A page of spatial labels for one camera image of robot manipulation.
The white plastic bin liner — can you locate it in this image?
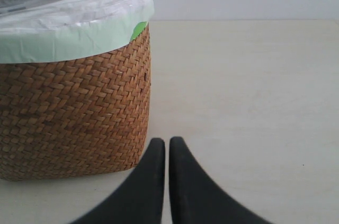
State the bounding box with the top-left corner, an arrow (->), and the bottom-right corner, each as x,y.
1,0 -> 154,64

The woven wicker waste basket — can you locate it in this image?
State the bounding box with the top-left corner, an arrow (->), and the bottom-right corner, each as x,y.
1,24 -> 151,181

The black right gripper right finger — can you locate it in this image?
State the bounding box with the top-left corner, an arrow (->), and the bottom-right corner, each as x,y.
169,137 -> 269,223

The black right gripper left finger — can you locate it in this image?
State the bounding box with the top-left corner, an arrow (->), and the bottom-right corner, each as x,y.
73,138 -> 165,224

